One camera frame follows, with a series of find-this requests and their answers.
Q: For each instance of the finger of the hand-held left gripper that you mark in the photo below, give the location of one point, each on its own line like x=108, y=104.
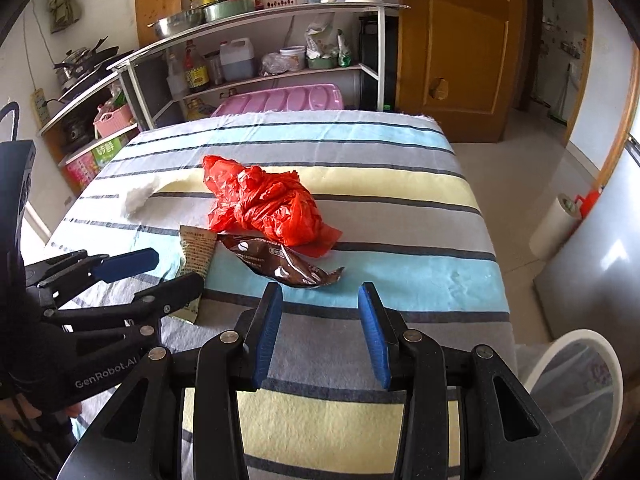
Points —
x=165, y=292
x=125, y=264

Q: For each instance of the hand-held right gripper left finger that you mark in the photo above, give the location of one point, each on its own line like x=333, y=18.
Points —
x=265, y=335

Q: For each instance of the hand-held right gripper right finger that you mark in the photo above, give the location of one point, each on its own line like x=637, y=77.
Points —
x=375, y=335

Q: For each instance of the tan snack packet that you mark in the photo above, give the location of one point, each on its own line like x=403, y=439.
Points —
x=197, y=250

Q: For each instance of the brown coffee packet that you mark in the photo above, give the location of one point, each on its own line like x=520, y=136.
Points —
x=270, y=257

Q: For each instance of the white bin with clear bag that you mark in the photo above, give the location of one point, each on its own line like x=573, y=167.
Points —
x=575, y=390

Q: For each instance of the person's left hand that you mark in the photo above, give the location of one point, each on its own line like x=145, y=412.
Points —
x=20, y=412

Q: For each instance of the white crumpled tissue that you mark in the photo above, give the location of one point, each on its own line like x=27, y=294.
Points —
x=140, y=197

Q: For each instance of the green and pink carton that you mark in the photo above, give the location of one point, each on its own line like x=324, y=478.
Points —
x=95, y=162

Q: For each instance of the red plastic bag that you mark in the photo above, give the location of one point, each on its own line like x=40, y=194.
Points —
x=270, y=200

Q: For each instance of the pink storage basket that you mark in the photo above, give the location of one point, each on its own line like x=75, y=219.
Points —
x=114, y=122

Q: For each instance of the striped tablecloth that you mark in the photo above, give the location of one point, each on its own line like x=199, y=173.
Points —
x=400, y=195

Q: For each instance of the low metal shelf rack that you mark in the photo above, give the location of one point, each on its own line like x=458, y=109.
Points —
x=75, y=102

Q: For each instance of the white plastic bottle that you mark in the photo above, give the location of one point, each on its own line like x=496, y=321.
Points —
x=176, y=80

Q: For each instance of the steel pot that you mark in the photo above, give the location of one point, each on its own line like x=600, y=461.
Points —
x=70, y=70

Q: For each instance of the yellow label soy sauce bottle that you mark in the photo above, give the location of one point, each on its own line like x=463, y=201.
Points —
x=196, y=75

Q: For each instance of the white paper towel roll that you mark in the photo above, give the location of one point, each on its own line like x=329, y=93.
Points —
x=550, y=230

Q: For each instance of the black wok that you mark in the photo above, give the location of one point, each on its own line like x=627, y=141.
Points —
x=102, y=60

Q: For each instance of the pink plastic tray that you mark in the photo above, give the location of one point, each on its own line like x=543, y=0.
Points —
x=280, y=100

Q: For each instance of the plastic jug of dark liquid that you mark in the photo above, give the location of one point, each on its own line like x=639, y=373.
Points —
x=237, y=62

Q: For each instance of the silver refrigerator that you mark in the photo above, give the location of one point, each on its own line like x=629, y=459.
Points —
x=600, y=280

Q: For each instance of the steel bowl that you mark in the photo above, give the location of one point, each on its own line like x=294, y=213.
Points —
x=175, y=24

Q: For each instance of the clear food bag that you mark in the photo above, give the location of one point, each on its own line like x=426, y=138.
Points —
x=272, y=65

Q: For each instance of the red plastic object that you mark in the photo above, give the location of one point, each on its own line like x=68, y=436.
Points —
x=589, y=202

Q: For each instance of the white round container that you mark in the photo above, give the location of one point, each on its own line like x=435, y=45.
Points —
x=292, y=59

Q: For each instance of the hanging green cloth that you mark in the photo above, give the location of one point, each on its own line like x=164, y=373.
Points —
x=64, y=5

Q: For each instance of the green basin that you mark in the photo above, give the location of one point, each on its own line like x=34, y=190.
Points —
x=229, y=10

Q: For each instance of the small green bowl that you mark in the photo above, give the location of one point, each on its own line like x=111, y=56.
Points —
x=321, y=63

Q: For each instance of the white plastic bag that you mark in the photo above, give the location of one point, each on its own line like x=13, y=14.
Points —
x=320, y=37

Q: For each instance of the wooden door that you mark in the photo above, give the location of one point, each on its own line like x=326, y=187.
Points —
x=465, y=50

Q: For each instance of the white metal shelf rack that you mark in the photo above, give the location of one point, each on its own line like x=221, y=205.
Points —
x=300, y=12

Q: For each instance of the wall power strip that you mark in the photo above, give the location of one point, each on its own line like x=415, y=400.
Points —
x=40, y=105

